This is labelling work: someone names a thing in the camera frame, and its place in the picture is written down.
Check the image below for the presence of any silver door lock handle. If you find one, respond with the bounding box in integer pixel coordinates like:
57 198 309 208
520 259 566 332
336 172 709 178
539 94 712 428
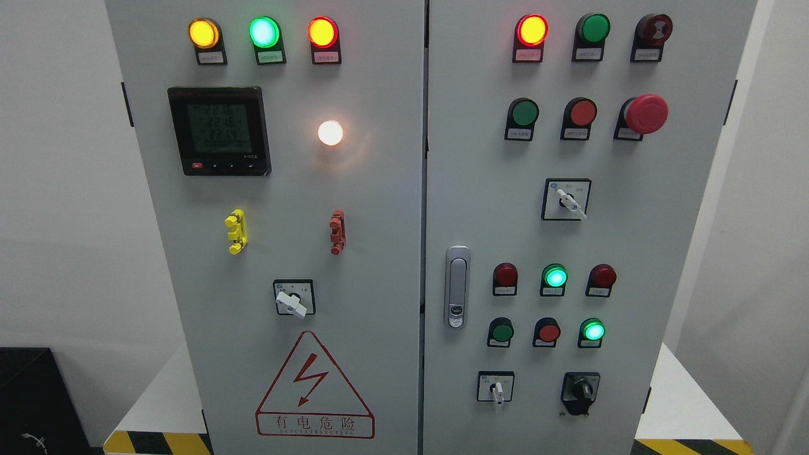
444 245 471 329

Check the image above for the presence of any grey cabinet door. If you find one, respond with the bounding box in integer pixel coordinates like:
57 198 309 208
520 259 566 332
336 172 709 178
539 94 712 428
423 1 757 454
105 1 427 454

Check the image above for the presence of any green lamp top right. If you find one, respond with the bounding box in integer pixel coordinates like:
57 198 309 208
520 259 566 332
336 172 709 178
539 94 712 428
571 13 611 61

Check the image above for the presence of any red electric hazard warning sticker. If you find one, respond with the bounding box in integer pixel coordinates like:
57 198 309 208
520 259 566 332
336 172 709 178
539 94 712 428
255 331 375 439

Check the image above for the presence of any grey right cabinet door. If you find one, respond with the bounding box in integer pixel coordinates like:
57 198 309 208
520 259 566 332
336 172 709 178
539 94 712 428
423 1 757 454

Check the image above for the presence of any white selector switch lower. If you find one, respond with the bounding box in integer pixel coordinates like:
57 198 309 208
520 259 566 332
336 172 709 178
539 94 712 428
477 370 515 413

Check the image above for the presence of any grey left cabinet door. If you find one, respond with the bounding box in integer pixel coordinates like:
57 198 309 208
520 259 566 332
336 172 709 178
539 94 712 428
105 1 427 454

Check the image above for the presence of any dark red lamp left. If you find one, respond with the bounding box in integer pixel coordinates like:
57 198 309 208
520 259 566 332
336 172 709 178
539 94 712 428
492 262 518 296

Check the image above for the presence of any white selector switch upper right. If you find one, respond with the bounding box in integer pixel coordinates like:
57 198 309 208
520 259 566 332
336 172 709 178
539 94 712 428
541 178 592 221

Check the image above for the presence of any green push button lower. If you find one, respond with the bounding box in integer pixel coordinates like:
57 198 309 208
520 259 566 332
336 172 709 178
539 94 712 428
487 317 514 348

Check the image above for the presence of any black box lower left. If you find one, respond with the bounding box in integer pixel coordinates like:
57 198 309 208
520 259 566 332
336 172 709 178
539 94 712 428
1 348 92 454

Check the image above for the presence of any red lit lamp door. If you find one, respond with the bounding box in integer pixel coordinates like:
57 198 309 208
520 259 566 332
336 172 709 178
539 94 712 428
512 14 549 63
307 16 341 64

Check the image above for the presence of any white lit indicator lamp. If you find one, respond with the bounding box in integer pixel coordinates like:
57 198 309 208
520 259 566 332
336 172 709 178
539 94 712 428
317 120 344 147

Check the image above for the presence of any red lamp right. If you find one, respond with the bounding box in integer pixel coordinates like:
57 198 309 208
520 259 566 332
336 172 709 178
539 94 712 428
585 263 617 298

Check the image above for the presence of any dark red buzzer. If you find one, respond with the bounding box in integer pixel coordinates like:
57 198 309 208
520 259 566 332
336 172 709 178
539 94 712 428
630 13 673 63

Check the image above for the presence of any red push button lower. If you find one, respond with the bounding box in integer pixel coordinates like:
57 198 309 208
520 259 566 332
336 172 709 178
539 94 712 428
532 317 561 348

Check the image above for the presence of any black rotary knob switch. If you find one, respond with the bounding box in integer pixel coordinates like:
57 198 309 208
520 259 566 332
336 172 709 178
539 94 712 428
560 372 600 416

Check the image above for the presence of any white selector switch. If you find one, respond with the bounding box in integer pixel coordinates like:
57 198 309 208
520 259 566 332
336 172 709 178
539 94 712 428
541 178 592 221
477 370 515 413

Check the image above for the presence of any yellow terminal connector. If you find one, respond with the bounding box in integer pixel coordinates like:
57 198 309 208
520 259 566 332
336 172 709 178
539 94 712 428
224 208 248 255

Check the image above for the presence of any red lit lamp left door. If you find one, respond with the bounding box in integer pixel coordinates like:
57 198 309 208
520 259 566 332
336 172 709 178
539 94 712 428
307 16 341 64

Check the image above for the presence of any green lamp lower right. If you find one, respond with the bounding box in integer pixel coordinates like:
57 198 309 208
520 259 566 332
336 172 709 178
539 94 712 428
577 318 605 349

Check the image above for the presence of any green push button upper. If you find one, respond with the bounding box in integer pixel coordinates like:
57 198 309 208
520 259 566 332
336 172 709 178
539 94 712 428
504 97 540 142

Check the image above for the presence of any red push button upper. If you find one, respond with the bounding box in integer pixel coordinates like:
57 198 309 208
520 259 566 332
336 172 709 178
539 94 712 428
560 96 597 141

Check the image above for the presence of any white selector switch left door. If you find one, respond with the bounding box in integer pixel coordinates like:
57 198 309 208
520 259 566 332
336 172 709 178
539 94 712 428
272 279 316 319

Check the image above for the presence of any green lit lamp middle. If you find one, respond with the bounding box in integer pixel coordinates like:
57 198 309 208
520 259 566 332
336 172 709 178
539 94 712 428
538 263 568 297

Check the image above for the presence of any black digital power meter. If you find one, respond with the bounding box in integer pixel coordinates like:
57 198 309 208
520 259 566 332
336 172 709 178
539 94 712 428
167 86 272 176

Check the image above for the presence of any green lit indicator lamp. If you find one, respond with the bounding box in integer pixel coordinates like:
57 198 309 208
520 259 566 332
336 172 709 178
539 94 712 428
248 16 286 64

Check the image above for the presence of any red emergency stop mushroom button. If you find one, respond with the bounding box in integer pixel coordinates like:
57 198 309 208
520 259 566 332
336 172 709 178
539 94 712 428
614 94 669 142

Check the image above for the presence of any red lit lamp right door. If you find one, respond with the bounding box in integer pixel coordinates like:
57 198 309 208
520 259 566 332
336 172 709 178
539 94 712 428
512 14 549 63

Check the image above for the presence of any red push button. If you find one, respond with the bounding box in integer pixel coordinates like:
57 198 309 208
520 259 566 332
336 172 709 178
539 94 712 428
560 96 597 141
532 317 561 348

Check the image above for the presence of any green push button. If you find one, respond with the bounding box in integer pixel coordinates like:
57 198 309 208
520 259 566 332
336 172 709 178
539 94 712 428
504 97 540 142
487 317 514 348

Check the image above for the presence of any yellow indicator lamp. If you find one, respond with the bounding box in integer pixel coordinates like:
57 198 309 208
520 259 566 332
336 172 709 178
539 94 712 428
188 17 228 64

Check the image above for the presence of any white platform with hazard stripes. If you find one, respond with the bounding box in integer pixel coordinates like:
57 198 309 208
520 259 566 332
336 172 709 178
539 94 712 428
101 346 753 454

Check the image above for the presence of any red terminal connector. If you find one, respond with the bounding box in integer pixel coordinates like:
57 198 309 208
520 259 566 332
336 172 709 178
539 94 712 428
329 209 346 256

